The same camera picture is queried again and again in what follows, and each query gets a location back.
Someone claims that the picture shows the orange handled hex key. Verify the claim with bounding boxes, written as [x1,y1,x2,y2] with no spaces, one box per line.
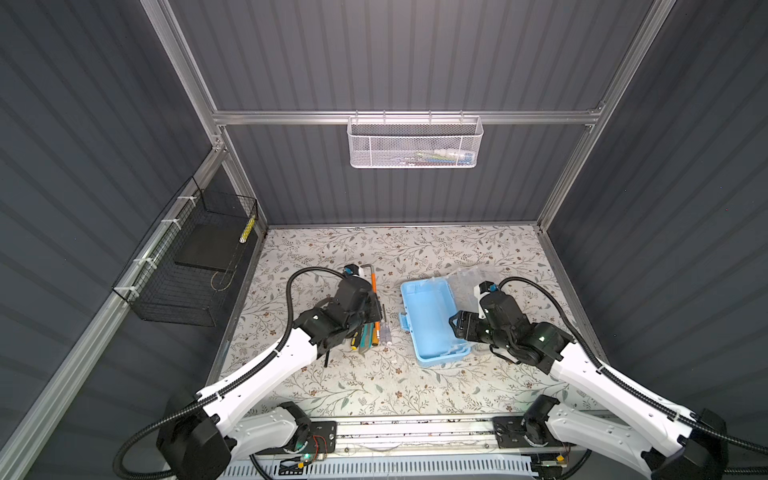
[358,264,382,353]

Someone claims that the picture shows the clear tool box lid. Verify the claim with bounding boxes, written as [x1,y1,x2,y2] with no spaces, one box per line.
[446,265,502,313]

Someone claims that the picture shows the light blue plastic tool box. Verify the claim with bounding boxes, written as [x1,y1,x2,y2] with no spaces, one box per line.
[399,277,471,368]

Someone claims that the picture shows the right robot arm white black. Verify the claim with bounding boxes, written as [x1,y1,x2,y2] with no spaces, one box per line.
[448,283,729,479]

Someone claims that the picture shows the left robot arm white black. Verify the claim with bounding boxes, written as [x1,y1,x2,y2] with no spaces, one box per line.
[156,266,381,479]

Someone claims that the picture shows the yellow green tube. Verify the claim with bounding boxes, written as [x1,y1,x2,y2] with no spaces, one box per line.
[238,215,256,244]

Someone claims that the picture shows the black pad in basket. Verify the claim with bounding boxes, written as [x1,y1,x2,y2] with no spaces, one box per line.
[174,224,242,272]

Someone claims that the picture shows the items in white basket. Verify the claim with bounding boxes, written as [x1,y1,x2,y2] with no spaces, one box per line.
[398,149,477,167]

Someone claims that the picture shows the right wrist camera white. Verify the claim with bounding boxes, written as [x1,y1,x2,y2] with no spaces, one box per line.
[473,281,498,301]

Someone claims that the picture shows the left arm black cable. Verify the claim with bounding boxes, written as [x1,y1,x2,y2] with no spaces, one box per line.
[112,266,349,480]

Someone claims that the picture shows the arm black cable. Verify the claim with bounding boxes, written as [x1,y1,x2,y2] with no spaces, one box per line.
[497,275,768,457]
[112,266,349,480]

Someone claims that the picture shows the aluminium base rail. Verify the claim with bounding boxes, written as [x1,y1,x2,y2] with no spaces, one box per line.
[173,413,655,457]

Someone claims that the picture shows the white wire mesh basket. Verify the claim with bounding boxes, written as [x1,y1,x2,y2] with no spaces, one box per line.
[346,115,484,169]

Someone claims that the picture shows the black wire mesh basket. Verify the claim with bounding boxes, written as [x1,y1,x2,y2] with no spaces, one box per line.
[113,181,259,327]

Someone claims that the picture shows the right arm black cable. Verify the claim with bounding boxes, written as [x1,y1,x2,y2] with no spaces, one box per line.
[497,275,768,457]

